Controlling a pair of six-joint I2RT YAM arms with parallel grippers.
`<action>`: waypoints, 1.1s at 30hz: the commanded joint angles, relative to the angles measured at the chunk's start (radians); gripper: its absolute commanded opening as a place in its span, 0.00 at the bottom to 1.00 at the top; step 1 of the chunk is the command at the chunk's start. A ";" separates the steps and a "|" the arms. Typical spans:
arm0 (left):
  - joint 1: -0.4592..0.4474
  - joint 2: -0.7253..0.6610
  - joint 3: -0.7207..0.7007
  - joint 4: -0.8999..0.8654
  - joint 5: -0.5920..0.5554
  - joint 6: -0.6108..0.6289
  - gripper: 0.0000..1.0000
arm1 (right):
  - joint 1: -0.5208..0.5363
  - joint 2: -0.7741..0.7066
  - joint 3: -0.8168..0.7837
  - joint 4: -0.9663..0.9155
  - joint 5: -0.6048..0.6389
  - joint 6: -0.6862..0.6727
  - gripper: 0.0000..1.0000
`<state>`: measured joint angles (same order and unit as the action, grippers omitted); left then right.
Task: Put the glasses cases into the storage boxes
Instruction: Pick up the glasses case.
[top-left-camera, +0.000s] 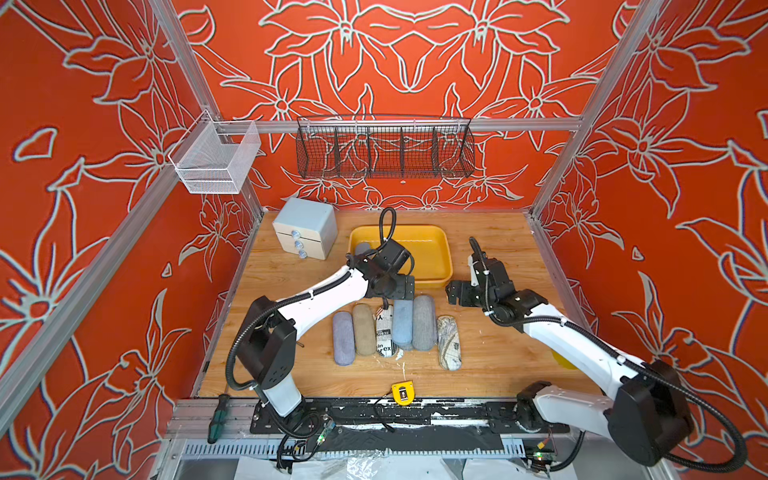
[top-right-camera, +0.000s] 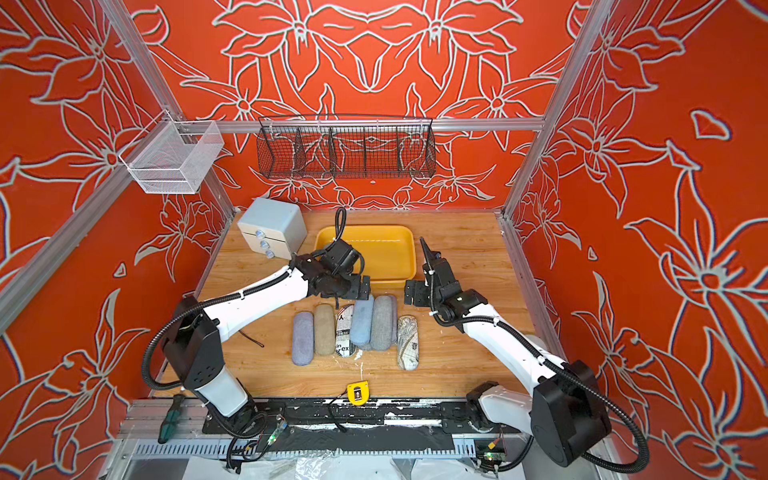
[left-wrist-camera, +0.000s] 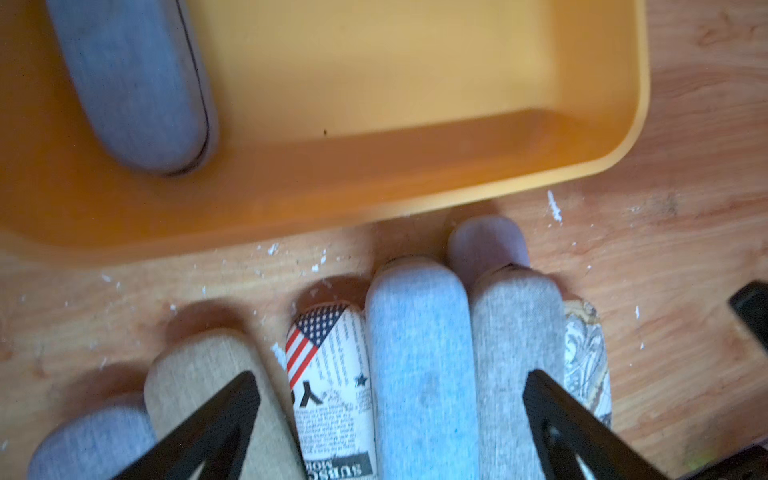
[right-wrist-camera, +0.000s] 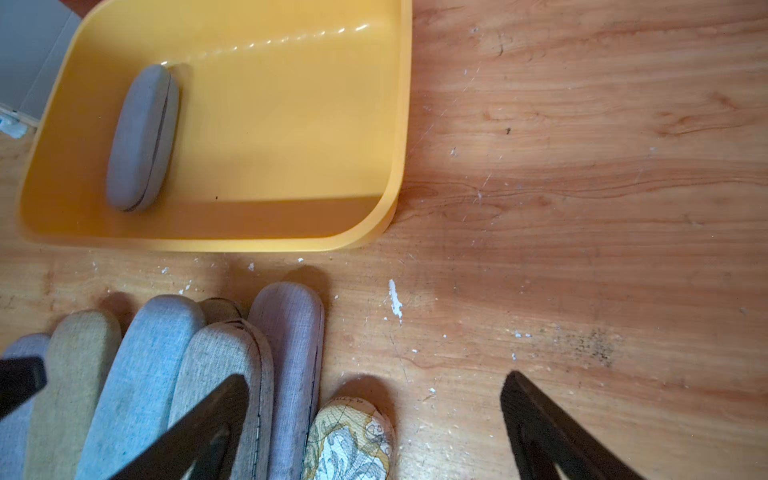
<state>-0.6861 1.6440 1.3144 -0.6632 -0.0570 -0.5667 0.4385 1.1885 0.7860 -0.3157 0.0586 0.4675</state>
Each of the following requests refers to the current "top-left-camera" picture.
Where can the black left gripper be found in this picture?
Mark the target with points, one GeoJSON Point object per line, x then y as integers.
{"type": "Point", "coordinates": [401, 293]}

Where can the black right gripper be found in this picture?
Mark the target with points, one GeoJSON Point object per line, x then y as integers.
{"type": "Point", "coordinates": [459, 292]}

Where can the yellow plastic storage tray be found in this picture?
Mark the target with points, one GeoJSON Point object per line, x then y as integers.
{"type": "Point", "coordinates": [430, 248]}

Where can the light blue glasses case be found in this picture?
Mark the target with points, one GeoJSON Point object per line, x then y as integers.
{"type": "Point", "coordinates": [402, 324]}
{"type": "Point", "coordinates": [362, 248]}

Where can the grey fabric glasses case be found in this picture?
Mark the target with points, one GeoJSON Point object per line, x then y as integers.
{"type": "Point", "coordinates": [424, 325]}

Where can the map print glasses case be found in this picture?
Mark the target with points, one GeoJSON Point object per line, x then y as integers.
{"type": "Point", "coordinates": [449, 346]}

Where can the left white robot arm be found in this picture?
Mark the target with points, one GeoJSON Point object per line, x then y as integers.
{"type": "Point", "coordinates": [262, 355]}

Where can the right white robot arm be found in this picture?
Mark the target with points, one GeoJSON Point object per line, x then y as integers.
{"type": "Point", "coordinates": [642, 407]}

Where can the purple fabric glasses case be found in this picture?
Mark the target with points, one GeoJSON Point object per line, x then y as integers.
{"type": "Point", "coordinates": [344, 350]}

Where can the newspaper print glasses case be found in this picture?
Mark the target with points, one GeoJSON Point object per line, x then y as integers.
{"type": "Point", "coordinates": [383, 326]}

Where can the grey mini drawer box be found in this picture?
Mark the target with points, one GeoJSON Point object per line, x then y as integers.
{"type": "Point", "coordinates": [306, 228]}

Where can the yellow tape roll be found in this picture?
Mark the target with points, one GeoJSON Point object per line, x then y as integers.
{"type": "Point", "coordinates": [563, 361]}

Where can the yellow tape measure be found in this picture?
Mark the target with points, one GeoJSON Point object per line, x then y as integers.
{"type": "Point", "coordinates": [403, 393]}

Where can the black wire wall basket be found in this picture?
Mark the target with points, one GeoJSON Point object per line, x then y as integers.
{"type": "Point", "coordinates": [366, 146]}

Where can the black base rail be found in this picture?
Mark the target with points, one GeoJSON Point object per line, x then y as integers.
{"type": "Point", "coordinates": [496, 414]}

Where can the white mesh wall basket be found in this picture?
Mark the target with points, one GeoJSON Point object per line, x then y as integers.
{"type": "Point", "coordinates": [214, 157]}

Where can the green handled screwdriver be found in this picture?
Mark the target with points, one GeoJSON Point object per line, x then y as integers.
{"type": "Point", "coordinates": [218, 419]}

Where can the grey cable duct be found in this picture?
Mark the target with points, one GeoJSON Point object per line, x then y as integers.
{"type": "Point", "coordinates": [266, 449]}

